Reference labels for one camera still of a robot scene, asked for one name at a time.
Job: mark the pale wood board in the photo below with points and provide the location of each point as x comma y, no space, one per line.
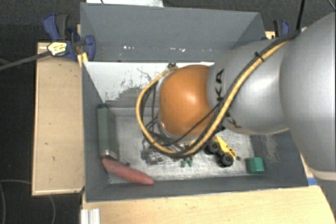
57,123

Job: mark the dark green flat block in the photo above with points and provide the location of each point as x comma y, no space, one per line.
103,128

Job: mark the yellow toy truck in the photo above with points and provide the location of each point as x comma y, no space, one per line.
223,149

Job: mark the green cube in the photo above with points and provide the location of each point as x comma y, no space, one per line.
255,165

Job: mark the grey metal bin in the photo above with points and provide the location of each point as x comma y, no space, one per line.
168,34

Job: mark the red-brown flat block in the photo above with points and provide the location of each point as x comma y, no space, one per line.
126,172

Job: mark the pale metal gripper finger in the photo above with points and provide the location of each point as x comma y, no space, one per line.
148,153
155,161

